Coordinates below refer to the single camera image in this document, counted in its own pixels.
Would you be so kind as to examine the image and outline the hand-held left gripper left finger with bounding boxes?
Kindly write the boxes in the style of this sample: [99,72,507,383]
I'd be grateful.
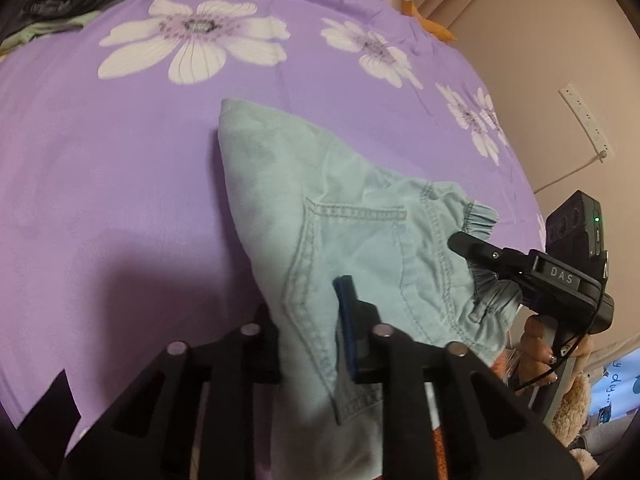
[60,304,284,480]

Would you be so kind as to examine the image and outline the purple floral bedsheet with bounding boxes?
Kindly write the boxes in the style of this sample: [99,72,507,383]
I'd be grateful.
[0,0,549,461]

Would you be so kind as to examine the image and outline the light green cloth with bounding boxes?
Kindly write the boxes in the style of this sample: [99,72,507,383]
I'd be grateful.
[0,12,103,57]

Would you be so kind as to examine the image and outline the brown plush toy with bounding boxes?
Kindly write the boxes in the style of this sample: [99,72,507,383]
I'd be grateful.
[549,372,595,467]

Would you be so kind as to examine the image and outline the white power cable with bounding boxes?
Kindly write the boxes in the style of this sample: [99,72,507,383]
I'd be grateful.
[532,152,604,195]

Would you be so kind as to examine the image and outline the blue printed cloth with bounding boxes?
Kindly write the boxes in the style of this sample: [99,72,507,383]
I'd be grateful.
[587,355,637,432]

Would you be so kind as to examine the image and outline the light blue denim pants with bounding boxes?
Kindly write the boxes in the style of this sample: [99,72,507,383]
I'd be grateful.
[217,98,522,480]

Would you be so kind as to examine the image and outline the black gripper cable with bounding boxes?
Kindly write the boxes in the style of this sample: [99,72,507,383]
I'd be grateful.
[515,305,602,392]

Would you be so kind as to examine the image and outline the white power strip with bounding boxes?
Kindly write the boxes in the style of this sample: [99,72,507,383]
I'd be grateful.
[559,80,615,164]

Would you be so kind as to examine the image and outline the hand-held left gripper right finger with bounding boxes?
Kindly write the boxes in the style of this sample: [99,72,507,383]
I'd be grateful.
[333,275,584,480]

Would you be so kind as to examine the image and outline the person's right hand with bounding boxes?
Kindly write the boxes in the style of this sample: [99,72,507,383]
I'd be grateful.
[519,314,594,392]

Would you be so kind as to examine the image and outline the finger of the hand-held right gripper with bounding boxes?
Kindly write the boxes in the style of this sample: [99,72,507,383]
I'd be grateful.
[447,231,540,285]

